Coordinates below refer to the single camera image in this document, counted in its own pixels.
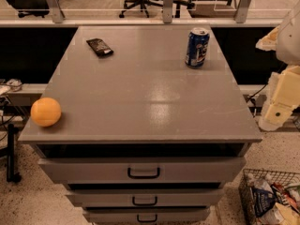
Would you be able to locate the top grey drawer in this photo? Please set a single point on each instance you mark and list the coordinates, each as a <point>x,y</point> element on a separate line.
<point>137,170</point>

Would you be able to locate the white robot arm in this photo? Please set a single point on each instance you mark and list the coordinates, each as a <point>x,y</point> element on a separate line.
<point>285,39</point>

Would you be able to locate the black snack packet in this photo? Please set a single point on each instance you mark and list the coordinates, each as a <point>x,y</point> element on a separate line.
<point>99,47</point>

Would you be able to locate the blue pepsi can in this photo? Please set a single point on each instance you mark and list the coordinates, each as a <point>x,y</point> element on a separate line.
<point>197,46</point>

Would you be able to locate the black office chair centre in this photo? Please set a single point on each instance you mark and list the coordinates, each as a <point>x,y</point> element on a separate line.
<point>142,4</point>

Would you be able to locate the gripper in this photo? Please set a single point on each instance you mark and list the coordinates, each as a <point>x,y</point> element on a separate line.
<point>290,40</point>

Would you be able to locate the blue snack bag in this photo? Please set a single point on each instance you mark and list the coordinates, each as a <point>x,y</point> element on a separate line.
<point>264,200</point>

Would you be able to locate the orange fruit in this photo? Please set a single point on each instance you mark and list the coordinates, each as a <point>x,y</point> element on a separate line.
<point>45,112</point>

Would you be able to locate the grey drawer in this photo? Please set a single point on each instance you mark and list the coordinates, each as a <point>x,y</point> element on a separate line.
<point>142,198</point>
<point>146,215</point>
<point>137,170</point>

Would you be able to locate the red snack bag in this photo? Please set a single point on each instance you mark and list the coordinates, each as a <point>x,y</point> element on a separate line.
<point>283,196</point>

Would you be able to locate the bottom grey drawer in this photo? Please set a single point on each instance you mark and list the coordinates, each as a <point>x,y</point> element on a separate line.
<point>146,215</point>

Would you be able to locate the middle grey drawer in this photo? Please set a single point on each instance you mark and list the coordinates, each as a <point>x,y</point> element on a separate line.
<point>142,198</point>

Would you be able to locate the black metal stand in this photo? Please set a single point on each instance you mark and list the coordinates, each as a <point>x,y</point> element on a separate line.
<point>8,152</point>

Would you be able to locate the wire mesh basket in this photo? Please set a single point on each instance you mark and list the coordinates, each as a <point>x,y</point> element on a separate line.
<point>279,214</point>

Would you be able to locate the grey drawer cabinet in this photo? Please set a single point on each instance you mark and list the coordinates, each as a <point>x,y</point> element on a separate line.
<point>143,101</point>

